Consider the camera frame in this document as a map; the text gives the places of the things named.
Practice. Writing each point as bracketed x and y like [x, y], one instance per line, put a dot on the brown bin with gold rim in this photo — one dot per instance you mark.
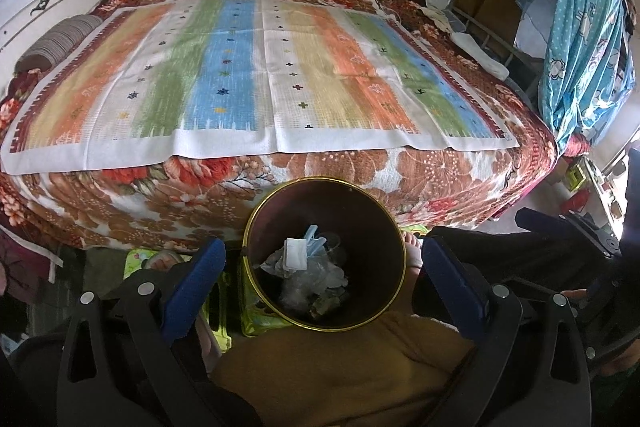
[360, 227]

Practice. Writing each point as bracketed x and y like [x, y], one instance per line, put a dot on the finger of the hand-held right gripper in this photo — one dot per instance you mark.
[565, 224]

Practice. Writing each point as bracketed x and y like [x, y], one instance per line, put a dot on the grey striped pillow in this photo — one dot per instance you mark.
[60, 39]

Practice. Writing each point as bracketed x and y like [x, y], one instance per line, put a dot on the person's right hand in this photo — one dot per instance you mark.
[622, 359]

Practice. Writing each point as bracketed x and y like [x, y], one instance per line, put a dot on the white pillow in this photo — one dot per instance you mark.
[480, 54]

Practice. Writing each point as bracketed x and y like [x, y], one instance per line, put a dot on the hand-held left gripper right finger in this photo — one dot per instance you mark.
[452, 287]

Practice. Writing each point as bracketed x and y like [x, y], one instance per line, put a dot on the striped colourful mat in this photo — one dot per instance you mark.
[150, 107]

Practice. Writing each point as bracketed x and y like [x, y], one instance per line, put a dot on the clear plastic bag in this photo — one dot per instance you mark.
[310, 282]

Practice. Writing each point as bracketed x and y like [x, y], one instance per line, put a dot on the white wrapper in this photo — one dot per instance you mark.
[296, 253]

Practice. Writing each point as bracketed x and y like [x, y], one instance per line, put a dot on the metal bed rail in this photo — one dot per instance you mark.
[487, 32]

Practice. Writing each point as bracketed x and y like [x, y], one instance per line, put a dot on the person's bare foot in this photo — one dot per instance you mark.
[412, 249]
[160, 261]

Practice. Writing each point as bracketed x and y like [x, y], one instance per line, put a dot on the light blue shirt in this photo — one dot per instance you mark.
[532, 32]

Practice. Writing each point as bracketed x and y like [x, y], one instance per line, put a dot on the dark floral cloth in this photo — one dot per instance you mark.
[20, 257]

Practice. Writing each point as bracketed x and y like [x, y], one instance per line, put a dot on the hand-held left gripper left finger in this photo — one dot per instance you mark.
[192, 287]

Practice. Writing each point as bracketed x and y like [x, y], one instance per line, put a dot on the blue patterned hanging cloth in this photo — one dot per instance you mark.
[580, 32]

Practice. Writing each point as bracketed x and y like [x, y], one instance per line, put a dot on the person's yellow trouser legs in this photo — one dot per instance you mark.
[340, 372]

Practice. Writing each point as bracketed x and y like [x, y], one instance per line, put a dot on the green white box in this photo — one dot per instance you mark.
[576, 177]

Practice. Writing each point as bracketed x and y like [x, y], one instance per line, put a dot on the brown floral blanket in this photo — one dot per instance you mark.
[350, 172]

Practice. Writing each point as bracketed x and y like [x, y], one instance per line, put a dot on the white headboard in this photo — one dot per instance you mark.
[45, 2]

